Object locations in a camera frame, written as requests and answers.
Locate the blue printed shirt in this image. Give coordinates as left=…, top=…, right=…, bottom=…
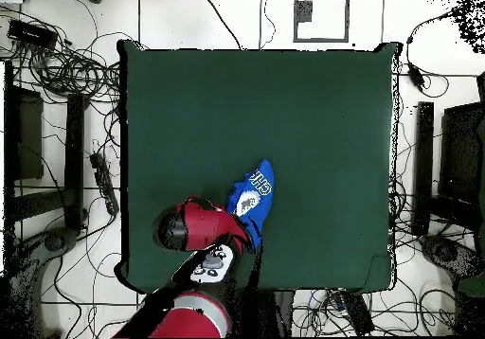
left=225, top=158, right=275, bottom=250

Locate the dark green table cloth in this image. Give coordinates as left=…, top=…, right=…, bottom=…
left=115, top=38, right=403, bottom=294

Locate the long black power strip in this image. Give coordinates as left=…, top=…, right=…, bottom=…
left=340, top=291, right=376, bottom=336

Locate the dark grey square block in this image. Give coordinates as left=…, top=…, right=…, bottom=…
left=295, top=0, right=314, bottom=23

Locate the black electronics box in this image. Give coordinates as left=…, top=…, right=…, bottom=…
left=7, top=18, right=59, bottom=50

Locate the black power adapter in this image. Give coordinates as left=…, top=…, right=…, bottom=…
left=406, top=62, right=425, bottom=90

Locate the black metal frame stand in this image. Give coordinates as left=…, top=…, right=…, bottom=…
left=3, top=60, right=90, bottom=234
left=410, top=71, right=485, bottom=238

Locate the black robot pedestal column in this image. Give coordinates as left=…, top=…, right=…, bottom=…
left=231, top=289, right=296, bottom=338

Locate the grey pedestal leg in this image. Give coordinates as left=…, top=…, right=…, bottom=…
left=419, top=234, right=484, bottom=283
left=7, top=226, right=79, bottom=338

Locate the thick black floor cable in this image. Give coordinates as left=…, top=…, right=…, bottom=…
left=204, top=0, right=243, bottom=50

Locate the tangled black cable coil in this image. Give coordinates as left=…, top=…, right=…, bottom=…
left=35, top=48, right=121, bottom=103

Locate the grey square floor frame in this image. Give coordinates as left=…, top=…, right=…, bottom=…
left=292, top=0, right=350, bottom=44

